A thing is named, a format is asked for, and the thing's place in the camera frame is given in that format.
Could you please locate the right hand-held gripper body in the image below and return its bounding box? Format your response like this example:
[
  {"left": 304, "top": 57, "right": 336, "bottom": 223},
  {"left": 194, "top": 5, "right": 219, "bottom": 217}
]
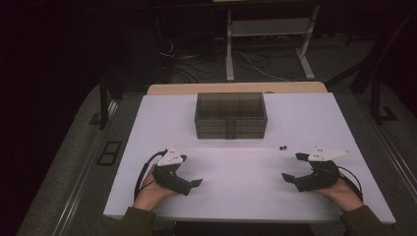
[{"left": 294, "top": 146, "right": 352, "bottom": 193}]

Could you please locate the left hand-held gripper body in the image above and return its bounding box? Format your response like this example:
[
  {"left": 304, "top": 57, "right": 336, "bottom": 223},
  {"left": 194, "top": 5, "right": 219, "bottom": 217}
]
[{"left": 151, "top": 147, "right": 195, "bottom": 197}]

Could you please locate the smoky transparent drawer box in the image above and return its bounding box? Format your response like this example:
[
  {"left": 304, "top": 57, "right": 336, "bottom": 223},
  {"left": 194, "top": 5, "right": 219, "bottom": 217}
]
[{"left": 194, "top": 91, "right": 268, "bottom": 140}]

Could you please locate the person's left hand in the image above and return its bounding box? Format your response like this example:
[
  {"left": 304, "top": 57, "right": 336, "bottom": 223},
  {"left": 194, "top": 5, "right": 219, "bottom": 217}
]
[{"left": 132, "top": 164, "right": 180, "bottom": 212}]

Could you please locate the person's right hand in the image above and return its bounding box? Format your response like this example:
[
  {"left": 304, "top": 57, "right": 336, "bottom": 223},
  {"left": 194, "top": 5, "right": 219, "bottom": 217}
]
[{"left": 314, "top": 172, "right": 365, "bottom": 213}]

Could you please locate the black floor socket cover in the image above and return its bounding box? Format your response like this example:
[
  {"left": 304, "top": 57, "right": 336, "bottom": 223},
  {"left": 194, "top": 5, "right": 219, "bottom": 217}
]
[{"left": 96, "top": 141, "right": 123, "bottom": 167}]

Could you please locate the wooden table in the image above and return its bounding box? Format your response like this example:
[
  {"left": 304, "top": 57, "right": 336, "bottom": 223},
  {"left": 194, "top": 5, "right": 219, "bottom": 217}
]
[{"left": 146, "top": 82, "right": 328, "bottom": 96}]

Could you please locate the black metal stand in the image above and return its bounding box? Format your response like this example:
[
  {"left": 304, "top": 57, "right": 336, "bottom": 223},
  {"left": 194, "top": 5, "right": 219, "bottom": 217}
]
[
  {"left": 325, "top": 9, "right": 417, "bottom": 126},
  {"left": 89, "top": 76, "right": 125, "bottom": 130}
]

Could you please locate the grey metal stand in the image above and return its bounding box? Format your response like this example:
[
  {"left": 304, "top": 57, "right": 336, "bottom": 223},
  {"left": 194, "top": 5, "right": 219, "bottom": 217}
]
[{"left": 225, "top": 4, "right": 321, "bottom": 83}]

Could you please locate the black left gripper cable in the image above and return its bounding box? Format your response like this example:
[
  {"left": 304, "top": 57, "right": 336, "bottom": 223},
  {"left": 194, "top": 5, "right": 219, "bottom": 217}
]
[{"left": 133, "top": 148, "right": 169, "bottom": 202}]

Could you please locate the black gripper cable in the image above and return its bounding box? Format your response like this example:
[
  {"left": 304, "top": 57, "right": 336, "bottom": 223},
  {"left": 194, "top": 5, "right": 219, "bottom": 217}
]
[
  {"left": 133, "top": 148, "right": 169, "bottom": 202},
  {"left": 336, "top": 165, "right": 365, "bottom": 202}
]

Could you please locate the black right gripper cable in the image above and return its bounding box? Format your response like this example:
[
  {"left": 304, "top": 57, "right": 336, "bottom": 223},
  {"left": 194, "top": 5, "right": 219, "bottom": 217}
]
[{"left": 336, "top": 165, "right": 365, "bottom": 202}]

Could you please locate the metal floor rail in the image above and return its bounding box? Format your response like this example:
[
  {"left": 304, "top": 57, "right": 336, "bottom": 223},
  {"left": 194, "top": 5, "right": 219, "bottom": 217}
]
[
  {"left": 51, "top": 97, "right": 120, "bottom": 236},
  {"left": 355, "top": 93, "right": 417, "bottom": 205}
]

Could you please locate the tangle of black floor cables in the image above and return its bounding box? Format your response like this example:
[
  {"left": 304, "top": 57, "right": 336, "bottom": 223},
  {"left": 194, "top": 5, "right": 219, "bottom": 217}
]
[{"left": 157, "top": 36, "right": 298, "bottom": 84}]

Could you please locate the white floor cable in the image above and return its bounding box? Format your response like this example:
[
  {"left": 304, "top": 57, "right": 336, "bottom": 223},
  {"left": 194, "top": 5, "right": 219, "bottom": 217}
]
[{"left": 235, "top": 50, "right": 290, "bottom": 83}]

